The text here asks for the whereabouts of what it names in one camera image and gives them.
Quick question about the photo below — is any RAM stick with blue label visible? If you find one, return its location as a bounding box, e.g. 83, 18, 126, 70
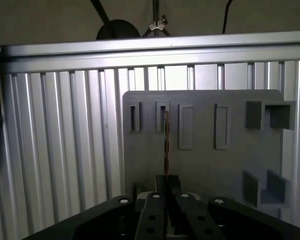
163, 110, 171, 177

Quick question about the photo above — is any white cable clip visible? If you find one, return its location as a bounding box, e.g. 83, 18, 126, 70
148, 14, 169, 32

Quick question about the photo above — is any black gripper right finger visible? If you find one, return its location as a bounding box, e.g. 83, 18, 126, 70
168, 174, 300, 240

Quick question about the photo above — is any black curved cable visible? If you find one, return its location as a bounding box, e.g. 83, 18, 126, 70
221, 0, 235, 35

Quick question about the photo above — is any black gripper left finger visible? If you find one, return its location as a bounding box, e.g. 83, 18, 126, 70
22, 174, 168, 240

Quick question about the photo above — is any grey plastic parts rack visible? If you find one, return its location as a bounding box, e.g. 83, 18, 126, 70
121, 88, 297, 223

